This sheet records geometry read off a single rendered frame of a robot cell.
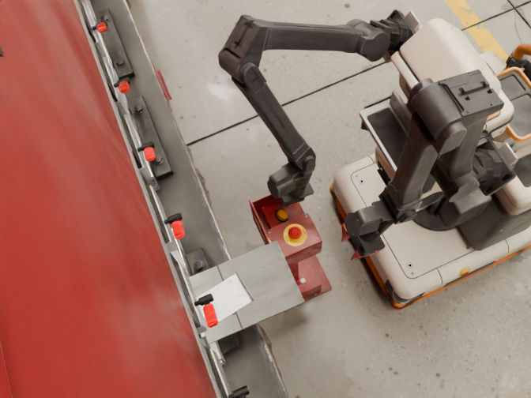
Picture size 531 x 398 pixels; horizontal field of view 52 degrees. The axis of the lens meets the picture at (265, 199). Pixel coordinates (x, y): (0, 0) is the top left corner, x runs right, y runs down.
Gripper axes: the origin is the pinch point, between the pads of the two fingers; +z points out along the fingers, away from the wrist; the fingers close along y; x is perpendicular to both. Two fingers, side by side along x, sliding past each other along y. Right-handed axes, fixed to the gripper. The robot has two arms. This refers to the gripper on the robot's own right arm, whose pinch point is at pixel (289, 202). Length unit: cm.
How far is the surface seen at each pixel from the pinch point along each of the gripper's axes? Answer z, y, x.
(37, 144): -106, 62, 30
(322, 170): 70, -52, -38
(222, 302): -12.1, 34.2, 24.9
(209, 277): -11.8, 34.6, 17.3
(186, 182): -0.6, 27.5, -17.5
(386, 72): 57, -105, -74
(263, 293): -14.5, 24.0, 27.2
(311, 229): 1.5, -3.2, 10.2
